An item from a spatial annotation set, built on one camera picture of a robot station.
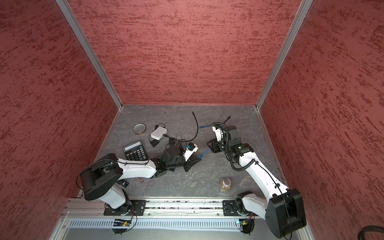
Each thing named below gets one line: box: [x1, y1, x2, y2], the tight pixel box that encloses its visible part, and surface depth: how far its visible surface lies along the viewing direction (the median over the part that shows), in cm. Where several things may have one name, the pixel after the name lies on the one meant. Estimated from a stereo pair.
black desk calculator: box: [122, 140, 148, 161], surface depth 94 cm
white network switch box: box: [150, 126, 168, 140], surface depth 102 cm
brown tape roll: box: [132, 123, 147, 135], surface depth 108 cm
